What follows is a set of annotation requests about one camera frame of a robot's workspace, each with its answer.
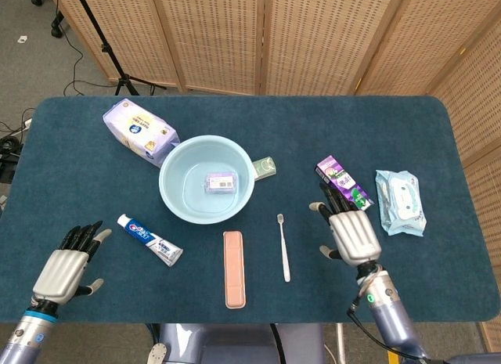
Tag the purple toothpaste box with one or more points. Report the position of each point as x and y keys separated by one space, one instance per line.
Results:
x=340 y=180

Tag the white paper scrap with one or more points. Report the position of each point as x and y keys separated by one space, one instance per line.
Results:
x=22 y=38

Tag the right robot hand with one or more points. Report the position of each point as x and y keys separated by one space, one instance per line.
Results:
x=354 y=235

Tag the light blue plastic basin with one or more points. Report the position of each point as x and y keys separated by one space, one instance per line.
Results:
x=184 y=199

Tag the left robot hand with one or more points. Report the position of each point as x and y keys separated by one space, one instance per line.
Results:
x=60 y=272

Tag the black office chair base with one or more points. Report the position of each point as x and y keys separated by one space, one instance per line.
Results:
x=56 y=27

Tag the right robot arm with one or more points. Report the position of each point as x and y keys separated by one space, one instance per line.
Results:
x=387 y=321

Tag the blue Crest toothpaste tube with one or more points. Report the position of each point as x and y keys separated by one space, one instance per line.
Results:
x=148 y=238

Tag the white toothbrush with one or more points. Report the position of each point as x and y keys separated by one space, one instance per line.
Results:
x=284 y=254

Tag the pink toothbrush case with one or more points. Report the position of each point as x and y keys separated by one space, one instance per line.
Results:
x=235 y=270

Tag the black tripod stand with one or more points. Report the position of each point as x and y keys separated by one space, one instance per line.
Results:
x=125 y=82

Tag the small purple soap pack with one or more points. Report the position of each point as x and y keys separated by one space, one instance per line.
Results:
x=221 y=184

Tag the teal table mat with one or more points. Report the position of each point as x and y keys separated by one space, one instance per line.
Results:
x=332 y=125

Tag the white table leg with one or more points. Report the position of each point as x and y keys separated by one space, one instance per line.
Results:
x=340 y=340

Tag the light blue wet wipes pack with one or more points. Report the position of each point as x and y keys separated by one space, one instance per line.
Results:
x=403 y=203

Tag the grey-blue robot torso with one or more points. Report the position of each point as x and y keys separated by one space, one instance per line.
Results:
x=235 y=344

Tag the green soap box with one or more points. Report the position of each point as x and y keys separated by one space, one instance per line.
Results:
x=267 y=167

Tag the purple facial tissue pack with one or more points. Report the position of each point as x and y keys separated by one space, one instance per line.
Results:
x=137 y=129

